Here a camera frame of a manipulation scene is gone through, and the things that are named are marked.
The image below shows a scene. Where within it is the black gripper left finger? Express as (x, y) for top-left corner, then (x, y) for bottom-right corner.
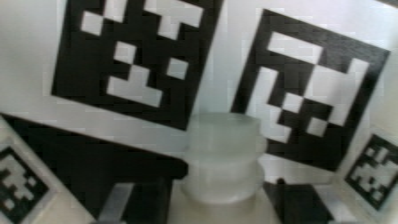
(94, 178), (172, 224)

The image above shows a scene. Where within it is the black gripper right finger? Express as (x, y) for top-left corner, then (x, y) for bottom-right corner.
(263, 179), (334, 224)

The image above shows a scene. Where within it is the white table leg three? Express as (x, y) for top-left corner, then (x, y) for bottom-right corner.
(316, 125), (398, 224)

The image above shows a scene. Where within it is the white tag base sheet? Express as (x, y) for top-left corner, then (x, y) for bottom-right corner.
(0, 0), (398, 182)

